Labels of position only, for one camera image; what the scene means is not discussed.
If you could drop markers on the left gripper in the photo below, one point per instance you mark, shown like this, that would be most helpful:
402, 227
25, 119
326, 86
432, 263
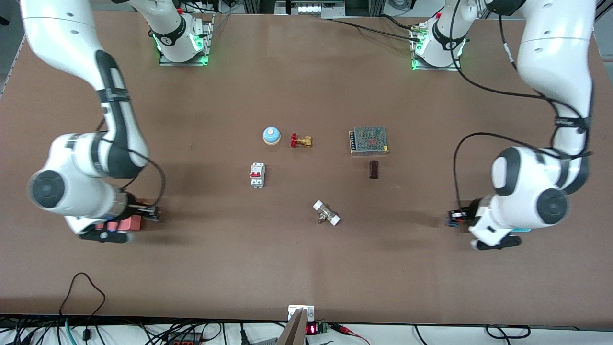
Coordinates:
471, 210

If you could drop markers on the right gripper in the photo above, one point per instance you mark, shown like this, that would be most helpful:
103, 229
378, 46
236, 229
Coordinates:
134, 206

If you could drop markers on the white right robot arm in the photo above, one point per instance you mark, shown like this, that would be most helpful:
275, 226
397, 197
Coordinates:
72, 43

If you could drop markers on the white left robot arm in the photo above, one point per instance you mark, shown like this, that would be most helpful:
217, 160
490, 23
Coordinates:
555, 48

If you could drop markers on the pink plastic box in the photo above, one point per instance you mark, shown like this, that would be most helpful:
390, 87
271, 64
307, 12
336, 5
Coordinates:
129, 224

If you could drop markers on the dark brown cylinder capacitor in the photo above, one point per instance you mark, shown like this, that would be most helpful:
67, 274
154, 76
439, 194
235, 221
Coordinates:
373, 169

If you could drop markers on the metal mesh power supply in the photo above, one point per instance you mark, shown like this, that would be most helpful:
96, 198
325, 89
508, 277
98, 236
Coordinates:
369, 140

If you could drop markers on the black power strip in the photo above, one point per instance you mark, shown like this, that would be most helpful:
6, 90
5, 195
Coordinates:
184, 339

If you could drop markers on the silver valve white ends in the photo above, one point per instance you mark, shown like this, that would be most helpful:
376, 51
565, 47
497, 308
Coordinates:
326, 213

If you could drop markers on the white circuit breaker red switches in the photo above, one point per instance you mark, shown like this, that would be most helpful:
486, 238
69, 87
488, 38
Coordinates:
257, 175

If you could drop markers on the red digit display module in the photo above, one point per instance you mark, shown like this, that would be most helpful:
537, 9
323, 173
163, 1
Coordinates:
312, 329

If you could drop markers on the blue white round bell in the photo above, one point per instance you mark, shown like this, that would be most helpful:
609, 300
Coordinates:
271, 135

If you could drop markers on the metal electronics unit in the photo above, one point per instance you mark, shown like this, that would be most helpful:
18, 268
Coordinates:
311, 8

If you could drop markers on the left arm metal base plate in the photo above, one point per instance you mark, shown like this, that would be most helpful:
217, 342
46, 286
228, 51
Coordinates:
438, 68

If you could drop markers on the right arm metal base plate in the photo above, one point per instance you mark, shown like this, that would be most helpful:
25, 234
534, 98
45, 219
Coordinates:
182, 63

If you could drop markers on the metal table edge bracket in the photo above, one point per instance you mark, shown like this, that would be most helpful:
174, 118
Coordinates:
293, 311

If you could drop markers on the grey camera mount bar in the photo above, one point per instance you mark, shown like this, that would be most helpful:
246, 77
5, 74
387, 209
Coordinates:
293, 333

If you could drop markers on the aluminium frame profile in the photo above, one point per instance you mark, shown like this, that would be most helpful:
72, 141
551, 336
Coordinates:
606, 7

